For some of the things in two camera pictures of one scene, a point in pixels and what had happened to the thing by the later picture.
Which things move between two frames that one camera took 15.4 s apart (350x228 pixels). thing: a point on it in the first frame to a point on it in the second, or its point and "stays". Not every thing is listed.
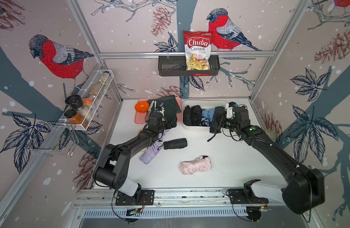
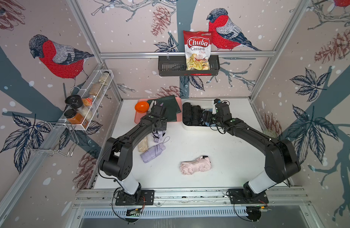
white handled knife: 150,109 stays
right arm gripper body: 235,127 to 217,120
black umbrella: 187,116 to 196,115
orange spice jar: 73,118 stays
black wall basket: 176,66 stays
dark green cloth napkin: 170,106 stays
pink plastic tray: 140,118 stays
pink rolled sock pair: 203,164 stays
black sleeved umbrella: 218,121 to 187,113
